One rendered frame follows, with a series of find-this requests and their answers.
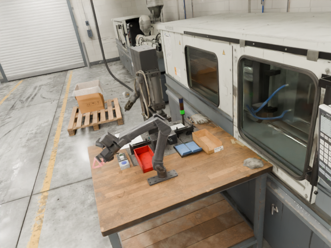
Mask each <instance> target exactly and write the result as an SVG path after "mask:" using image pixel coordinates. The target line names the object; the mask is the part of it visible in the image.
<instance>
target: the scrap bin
mask: <svg viewBox="0 0 331 248"><path fill-rule="evenodd" d="M134 155H135V157H136V159H137V161H138V163H139V165H140V167H141V169H142V171H143V173H147V172H150V171H153V170H154V169H153V166H152V157H153V156H154V153H153V152H152V150H151V149H150V147H149V146H148V145H147V146H143V147H140V148H137V149H134Z"/></svg>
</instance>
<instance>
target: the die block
mask: <svg viewBox="0 0 331 248"><path fill-rule="evenodd" d="M169 138H171V139H172V142H169V141H168V139H167V142H168V143H169V144H170V145H173V144H176V143H177V135H175V136H172V137H169ZM150 140H151V138H150ZM156 145H157V141H156V142H153V141H152V140H151V146H152V147H153V149H154V150H155V149H156Z"/></svg>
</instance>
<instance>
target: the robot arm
mask: <svg viewBox="0 0 331 248"><path fill-rule="evenodd" d="M157 127H158V130H159V133H158V140H157V145H156V149H155V153H154V156H153V157H152V166H153V169H154V170H155V171H157V175H156V176H153V177H150V178H148V179H147V181H148V183H149V185H150V186H152V185H155V184H158V183H160V182H163V181H166V180H169V179H172V178H174V177H177V176H178V174H177V172H176V171H175V170H174V169H173V170H170V171H166V167H164V166H163V163H164V162H163V158H164V152H165V147H166V142H167V139H168V136H169V135H170V133H171V127H170V124H169V122H168V120H166V119H165V118H163V117H162V116H160V115H159V114H157V113H154V114H153V116H152V117H150V118H149V119H148V120H146V121H144V122H142V123H140V124H138V125H137V126H135V127H132V128H129V129H126V130H124V131H122V132H121V133H120V134H119V137H118V138H117V137H116V136H114V135H112V134H111V133H109V132H106V133H105V134H104V135H103V136H102V137H101V138H99V139H98V140H97V141H96V146H97V147H100V148H104V149H103V150H102V151H101V153H100V154H98V155H97V156H96V157H95V158H94V163H93V166H92V168H93V169H95V168H98V167H101V166H103V165H104V163H107V162H110V161H112V160H113V159H114V155H115V154H116V153H117V152H118V151H119V150H120V149H121V148H122V147H123V146H125V145H126V144H128V143H130V142H132V140H133V139H135V138H136V137H138V136H140V135H142V134H144V133H145V132H147V131H149V130H151V129H154V128H157ZM100 158H102V160H100ZM96 161H97V162H98V163H99V165H98V166H96V167H95V163H96ZM103 161H104V162H103Z"/></svg>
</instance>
